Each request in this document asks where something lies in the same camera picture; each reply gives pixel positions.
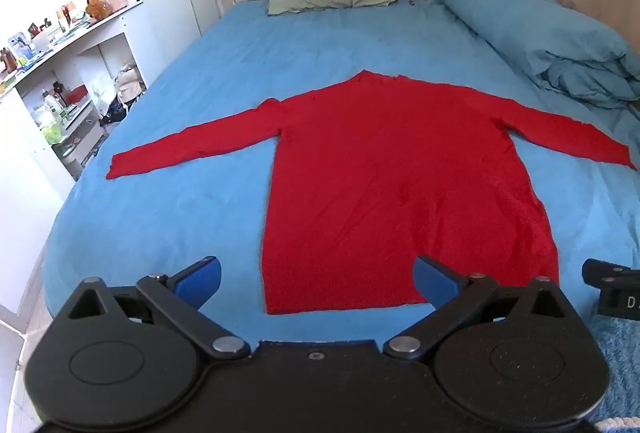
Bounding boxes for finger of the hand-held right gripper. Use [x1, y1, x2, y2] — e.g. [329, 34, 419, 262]
[582, 258, 633, 288]

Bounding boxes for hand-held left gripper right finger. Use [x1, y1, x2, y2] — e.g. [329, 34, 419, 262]
[382, 254, 576, 360]

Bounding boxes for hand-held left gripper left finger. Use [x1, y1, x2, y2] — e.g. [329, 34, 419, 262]
[66, 255, 251, 360]

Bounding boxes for red knitted sweater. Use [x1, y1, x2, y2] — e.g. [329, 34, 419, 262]
[106, 70, 637, 315]

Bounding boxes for blue fuzzy mat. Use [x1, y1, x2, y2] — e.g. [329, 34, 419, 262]
[587, 313, 640, 421]

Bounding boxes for bed with blue sheet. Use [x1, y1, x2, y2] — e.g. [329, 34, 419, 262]
[42, 0, 640, 420]

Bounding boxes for red box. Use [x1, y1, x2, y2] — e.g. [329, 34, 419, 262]
[62, 84, 89, 107]

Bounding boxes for white plastic bottle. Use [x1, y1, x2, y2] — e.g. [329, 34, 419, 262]
[42, 89, 64, 115]

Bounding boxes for blue duvet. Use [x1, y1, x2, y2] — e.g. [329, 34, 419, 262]
[439, 0, 640, 110]

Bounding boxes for white shelf unit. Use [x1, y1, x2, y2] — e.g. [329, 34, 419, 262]
[0, 0, 151, 184]

